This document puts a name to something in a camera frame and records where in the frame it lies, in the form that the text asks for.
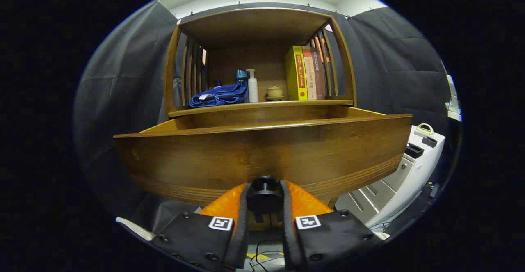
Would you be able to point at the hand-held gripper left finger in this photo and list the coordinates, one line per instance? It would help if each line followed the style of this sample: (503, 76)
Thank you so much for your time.
(242, 222)

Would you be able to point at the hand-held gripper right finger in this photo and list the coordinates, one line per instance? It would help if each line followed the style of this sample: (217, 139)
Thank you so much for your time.
(287, 231)

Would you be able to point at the white drawer unit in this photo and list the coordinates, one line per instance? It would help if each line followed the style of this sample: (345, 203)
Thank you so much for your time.
(406, 173)

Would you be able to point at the white flat object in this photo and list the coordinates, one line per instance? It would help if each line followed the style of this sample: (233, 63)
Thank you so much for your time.
(133, 227)

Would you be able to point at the blue folded towel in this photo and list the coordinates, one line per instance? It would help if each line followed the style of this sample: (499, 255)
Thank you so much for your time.
(221, 95)

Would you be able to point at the white pump bottle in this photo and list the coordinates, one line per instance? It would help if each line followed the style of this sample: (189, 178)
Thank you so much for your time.
(252, 89)

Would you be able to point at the beige lidded tea bowl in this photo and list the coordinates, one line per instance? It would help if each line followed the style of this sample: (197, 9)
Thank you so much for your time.
(275, 92)

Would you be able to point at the blue translucent bottle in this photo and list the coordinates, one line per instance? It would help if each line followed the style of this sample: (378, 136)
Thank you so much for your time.
(241, 77)

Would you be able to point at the small black block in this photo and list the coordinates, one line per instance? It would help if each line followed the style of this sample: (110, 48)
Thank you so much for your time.
(429, 141)
(414, 151)

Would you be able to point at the beige orange book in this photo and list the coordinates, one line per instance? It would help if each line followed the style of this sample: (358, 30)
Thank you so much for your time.
(311, 79)

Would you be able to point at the yellow book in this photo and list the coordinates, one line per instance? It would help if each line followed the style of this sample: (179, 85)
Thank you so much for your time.
(296, 75)

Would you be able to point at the brown book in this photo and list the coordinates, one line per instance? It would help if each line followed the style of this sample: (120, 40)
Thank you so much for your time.
(319, 75)

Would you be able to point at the black backdrop cloth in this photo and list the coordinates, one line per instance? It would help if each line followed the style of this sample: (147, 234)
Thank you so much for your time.
(115, 99)

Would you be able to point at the white device at wall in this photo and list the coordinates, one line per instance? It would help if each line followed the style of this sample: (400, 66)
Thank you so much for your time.
(452, 104)

